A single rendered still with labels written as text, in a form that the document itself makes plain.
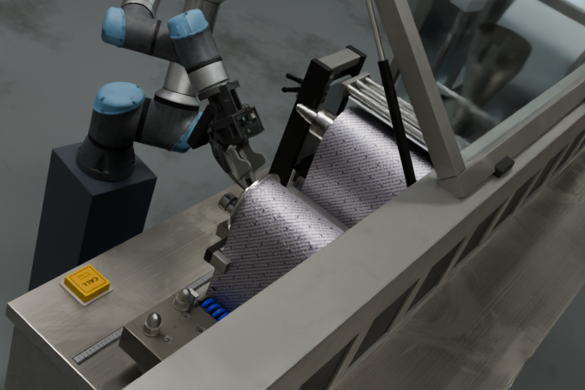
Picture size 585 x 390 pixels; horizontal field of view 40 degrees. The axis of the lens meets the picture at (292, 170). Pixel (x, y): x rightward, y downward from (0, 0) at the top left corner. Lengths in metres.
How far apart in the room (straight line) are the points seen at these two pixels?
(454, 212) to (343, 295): 0.26
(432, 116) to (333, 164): 0.62
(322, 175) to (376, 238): 0.75
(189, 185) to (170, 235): 1.63
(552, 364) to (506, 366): 2.43
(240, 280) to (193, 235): 0.42
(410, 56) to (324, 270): 0.33
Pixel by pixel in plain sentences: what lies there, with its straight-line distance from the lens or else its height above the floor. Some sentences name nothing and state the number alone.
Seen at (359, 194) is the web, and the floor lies 1.29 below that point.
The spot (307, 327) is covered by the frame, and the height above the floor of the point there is 1.65.
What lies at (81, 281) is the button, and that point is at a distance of 1.79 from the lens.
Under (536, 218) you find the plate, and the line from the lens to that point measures 1.56.
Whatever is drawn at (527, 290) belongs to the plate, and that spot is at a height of 1.44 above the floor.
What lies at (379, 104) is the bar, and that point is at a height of 1.46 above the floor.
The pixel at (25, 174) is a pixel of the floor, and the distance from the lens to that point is 3.47.
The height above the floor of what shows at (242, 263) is 1.16.
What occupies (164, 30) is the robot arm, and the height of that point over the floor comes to 1.44.
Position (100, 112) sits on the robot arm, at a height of 1.09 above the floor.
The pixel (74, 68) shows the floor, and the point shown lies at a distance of 4.19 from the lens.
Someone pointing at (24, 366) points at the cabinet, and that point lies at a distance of 1.82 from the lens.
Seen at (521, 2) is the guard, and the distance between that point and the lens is 1.42.
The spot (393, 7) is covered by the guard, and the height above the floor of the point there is 1.84.
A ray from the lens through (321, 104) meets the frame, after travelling 1.80.
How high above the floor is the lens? 2.22
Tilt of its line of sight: 35 degrees down
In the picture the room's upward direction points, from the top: 22 degrees clockwise
